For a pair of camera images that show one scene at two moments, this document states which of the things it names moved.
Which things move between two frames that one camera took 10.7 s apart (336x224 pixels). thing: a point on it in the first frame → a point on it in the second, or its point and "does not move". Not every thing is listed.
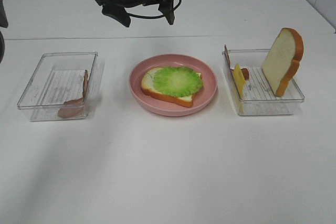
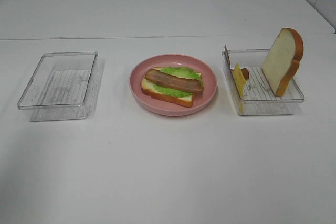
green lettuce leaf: x=177 y=81 does not move
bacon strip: x=245 y=70 does not move
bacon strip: x=74 y=108 → x=163 y=77
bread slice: x=148 y=86 does not move
